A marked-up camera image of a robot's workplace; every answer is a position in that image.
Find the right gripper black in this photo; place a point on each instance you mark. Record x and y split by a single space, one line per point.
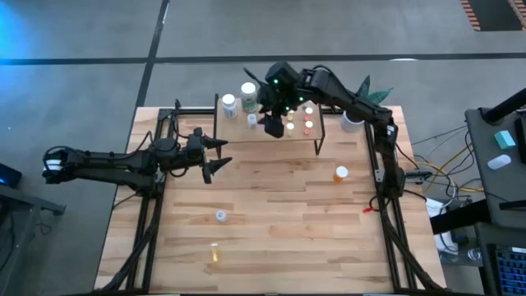
283 92

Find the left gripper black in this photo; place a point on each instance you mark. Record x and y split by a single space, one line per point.
206 174

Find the yellow vial white cap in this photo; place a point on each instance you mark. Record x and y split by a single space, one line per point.
214 252
290 116
290 127

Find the large green label bottle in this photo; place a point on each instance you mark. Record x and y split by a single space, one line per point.
248 103

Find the large white bottle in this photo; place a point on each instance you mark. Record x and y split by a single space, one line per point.
229 100

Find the small clear bottle pink label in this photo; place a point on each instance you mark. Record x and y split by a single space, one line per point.
221 215

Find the orange bottle white cap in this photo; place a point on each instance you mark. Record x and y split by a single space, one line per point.
341 172

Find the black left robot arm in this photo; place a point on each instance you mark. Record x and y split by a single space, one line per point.
102 168

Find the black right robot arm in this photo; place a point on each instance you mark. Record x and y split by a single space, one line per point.
353 103

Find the snake plant in white pot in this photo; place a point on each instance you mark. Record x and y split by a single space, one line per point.
351 123

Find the small red clip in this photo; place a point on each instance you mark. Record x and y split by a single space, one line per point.
367 209

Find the dark grey table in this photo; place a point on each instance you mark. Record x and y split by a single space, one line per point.
37 203

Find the white power adapter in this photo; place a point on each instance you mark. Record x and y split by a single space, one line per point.
446 244
433 207

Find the black device with blue light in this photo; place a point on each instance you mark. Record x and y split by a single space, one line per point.
10 177

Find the black keyboard desk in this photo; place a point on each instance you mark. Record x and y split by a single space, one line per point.
460 215

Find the black monitor pole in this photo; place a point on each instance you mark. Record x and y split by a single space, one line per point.
505 107

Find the black mat with striped edge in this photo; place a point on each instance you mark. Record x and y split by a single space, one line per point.
493 14

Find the dark grey desk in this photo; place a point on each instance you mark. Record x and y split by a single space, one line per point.
489 185

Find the teal box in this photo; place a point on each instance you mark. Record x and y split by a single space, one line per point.
504 140

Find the white oblong object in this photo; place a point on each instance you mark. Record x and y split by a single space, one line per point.
499 161

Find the black rectangular device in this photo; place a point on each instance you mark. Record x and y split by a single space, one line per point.
522 140

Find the clear drinking glass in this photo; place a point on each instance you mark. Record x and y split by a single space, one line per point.
473 255

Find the black flat bar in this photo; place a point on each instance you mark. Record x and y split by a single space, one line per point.
513 204

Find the backlit computer keyboard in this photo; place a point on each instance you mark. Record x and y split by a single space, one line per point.
511 273

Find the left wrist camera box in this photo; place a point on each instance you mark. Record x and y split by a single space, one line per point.
195 150

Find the wooden shelf black metal frame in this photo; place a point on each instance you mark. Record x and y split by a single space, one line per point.
238 133

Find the black aluminium rig frame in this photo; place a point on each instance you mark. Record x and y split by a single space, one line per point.
193 111

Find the silver metal bracket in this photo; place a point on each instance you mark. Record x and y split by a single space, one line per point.
379 176

